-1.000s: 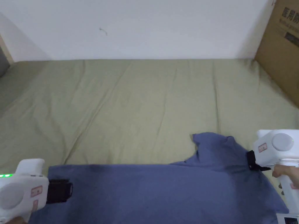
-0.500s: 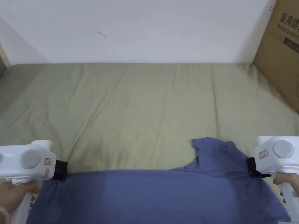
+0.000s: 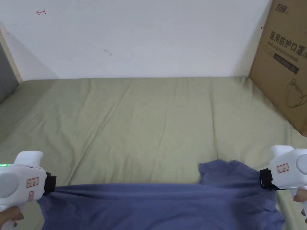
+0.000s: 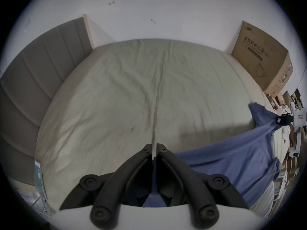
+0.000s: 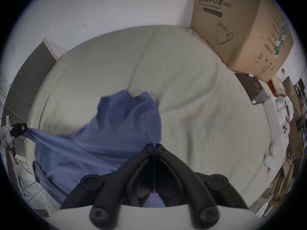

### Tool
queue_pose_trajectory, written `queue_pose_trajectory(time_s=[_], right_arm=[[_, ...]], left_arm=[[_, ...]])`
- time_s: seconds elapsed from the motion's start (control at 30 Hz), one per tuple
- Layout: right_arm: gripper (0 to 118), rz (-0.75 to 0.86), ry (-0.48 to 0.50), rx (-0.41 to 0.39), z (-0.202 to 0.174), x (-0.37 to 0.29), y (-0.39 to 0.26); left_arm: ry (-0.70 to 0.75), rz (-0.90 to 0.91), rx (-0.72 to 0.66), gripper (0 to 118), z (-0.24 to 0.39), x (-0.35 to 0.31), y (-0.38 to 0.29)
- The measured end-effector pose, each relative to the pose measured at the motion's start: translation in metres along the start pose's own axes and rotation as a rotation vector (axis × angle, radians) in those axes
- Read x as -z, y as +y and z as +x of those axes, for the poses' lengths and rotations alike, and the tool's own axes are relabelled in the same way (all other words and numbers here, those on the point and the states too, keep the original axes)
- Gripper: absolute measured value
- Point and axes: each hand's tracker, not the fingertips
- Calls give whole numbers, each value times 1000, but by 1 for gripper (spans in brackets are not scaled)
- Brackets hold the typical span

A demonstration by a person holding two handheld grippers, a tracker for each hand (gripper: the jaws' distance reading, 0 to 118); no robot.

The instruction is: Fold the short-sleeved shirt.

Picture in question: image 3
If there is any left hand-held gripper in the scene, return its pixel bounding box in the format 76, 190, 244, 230
0, 151, 57, 230

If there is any person's left hand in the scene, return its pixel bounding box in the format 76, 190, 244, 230
0, 205, 24, 228

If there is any blue shirt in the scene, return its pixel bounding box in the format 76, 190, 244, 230
38, 159, 286, 230

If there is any person's right hand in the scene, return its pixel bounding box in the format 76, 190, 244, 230
293, 188, 307, 217

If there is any brown cardboard carton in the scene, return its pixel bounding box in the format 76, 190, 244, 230
248, 0, 307, 137

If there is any bed with pale green sheet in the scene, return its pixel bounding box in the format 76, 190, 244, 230
0, 76, 307, 230

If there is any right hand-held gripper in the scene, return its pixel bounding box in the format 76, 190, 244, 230
260, 145, 307, 217

